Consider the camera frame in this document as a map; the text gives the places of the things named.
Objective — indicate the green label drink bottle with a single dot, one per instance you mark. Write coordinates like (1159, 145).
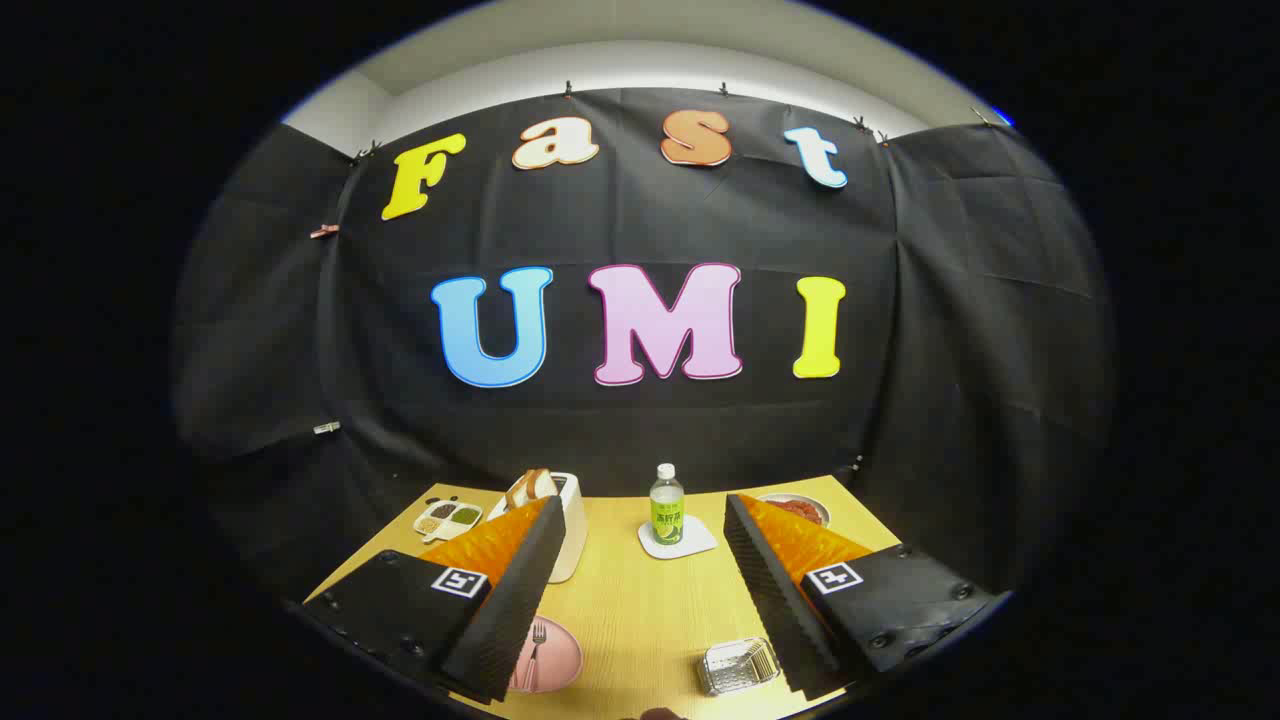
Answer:
(667, 510)

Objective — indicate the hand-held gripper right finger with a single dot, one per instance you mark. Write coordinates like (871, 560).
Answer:
(775, 600)

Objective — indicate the white toaster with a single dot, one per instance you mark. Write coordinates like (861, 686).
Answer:
(572, 540)

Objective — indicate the white divided bean dish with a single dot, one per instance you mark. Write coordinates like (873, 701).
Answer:
(448, 520)

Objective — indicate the white plate of food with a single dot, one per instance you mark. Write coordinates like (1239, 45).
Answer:
(803, 510)

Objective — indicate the white square coaster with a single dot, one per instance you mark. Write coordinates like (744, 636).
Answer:
(697, 545)

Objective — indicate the pink round plate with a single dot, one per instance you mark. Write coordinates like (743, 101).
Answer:
(562, 660)

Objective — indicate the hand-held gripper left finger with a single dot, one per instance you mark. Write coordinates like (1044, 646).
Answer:
(520, 600)

